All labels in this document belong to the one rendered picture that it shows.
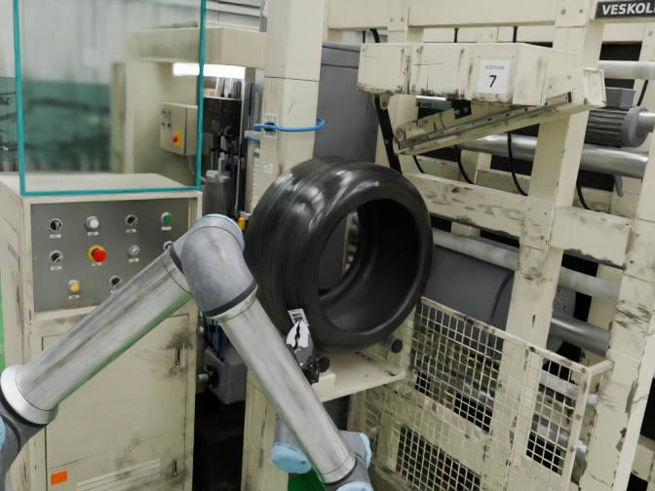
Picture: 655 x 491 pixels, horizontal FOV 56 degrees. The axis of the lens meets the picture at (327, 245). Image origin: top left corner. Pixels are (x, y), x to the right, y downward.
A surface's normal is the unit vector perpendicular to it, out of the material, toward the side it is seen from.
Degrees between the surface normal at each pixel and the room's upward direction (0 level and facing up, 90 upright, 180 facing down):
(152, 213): 90
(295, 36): 90
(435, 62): 90
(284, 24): 90
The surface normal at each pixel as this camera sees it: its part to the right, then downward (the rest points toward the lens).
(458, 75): -0.80, 0.08
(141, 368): 0.60, 0.25
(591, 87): 0.60, -0.07
